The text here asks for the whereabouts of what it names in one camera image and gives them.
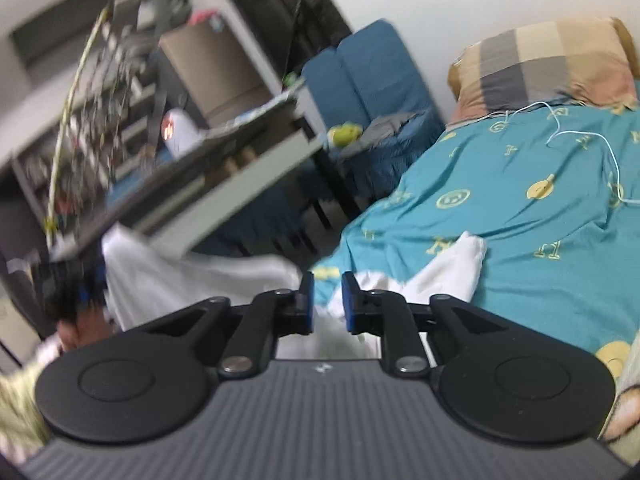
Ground white humidifier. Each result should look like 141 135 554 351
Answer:
161 107 206 158

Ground checked pillow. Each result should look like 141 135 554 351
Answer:
446 16 640 123

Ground white t-shirt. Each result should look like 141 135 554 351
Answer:
101 224 488 361

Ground blue covered chair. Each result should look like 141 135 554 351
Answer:
200 192 313 257
295 46 353 221
336 19 447 201

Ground cluttered grey storage shelf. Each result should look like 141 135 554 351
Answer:
0 0 166 241

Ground brown refrigerator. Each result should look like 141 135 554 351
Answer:
159 10 283 128

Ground pale green fleece blanket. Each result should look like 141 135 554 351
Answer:
597 375 640 456

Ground teal patterned bed sheet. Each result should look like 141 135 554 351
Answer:
307 77 640 386

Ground yellowish thin rod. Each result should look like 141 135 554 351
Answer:
46 7 112 241

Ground grey cloth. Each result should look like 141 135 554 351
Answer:
345 112 426 153

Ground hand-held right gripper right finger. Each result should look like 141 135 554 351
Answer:
341 271 508 379

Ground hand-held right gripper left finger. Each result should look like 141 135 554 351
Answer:
127 271 317 380

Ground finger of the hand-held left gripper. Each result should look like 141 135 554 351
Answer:
80 257 108 308

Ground person's left hand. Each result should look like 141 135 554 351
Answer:
57 310 118 351

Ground white charging cable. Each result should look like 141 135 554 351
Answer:
487 101 640 206

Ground white black desk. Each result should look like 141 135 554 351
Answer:
47 82 361 261

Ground dark glass door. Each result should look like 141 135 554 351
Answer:
210 0 356 68

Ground pale green fuzzy cloth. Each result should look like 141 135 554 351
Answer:
0 360 53 466

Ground green plush toy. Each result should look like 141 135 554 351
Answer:
327 122 363 148

